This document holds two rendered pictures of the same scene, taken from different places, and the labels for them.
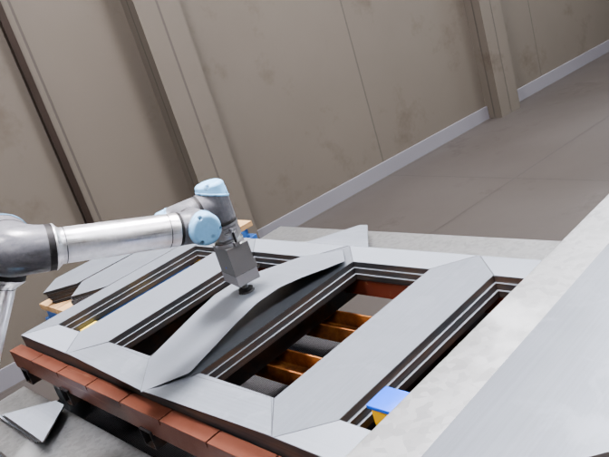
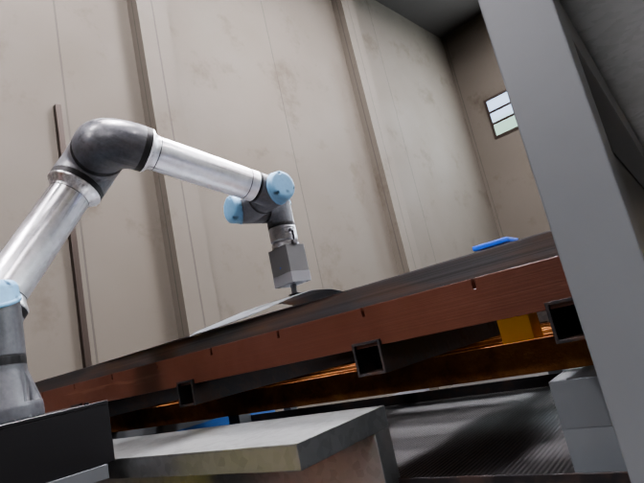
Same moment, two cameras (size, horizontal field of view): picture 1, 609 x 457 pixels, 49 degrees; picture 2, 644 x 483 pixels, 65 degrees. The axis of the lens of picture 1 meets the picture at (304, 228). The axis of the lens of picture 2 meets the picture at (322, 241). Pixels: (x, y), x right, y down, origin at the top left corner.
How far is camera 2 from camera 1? 0.95 m
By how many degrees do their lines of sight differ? 33
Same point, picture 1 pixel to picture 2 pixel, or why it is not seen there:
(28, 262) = (124, 140)
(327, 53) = not seen: hidden behind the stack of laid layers
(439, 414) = (624, 41)
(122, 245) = (209, 167)
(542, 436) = not seen: outside the picture
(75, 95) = (111, 302)
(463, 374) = (617, 70)
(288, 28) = (283, 291)
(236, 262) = (292, 258)
